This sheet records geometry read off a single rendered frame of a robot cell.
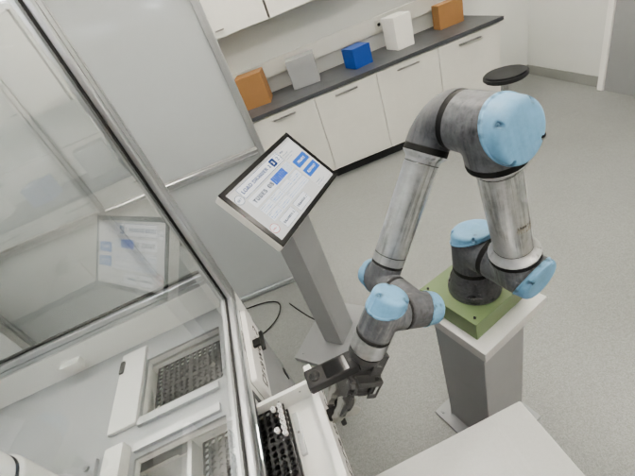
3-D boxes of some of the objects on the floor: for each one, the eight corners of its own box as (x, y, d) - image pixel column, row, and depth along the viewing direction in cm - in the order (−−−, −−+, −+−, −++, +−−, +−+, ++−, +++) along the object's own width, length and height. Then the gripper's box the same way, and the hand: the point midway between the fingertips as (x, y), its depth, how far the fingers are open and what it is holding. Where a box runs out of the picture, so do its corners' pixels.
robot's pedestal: (478, 370, 172) (467, 255, 129) (540, 417, 148) (552, 296, 105) (435, 413, 163) (407, 304, 120) (494, 468, 140) (486, 359, 97)
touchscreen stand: (400, 314, 212) (357, 165, 154) (374, 382, 184) (311, 230, 126) (328, 302, 239) (268, 171, 181) (296, 360, 211) (214, 226, 153)
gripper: (398, 368, 73) (364, 433, 82) (375, 331, 82) (348, 394, 91) (361, 370, 70) (331, 438, 79) (342, 331, 79) (317, 397, 88)
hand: (331, 412), depth 83 cm, fingers closed on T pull, 3 cm apart
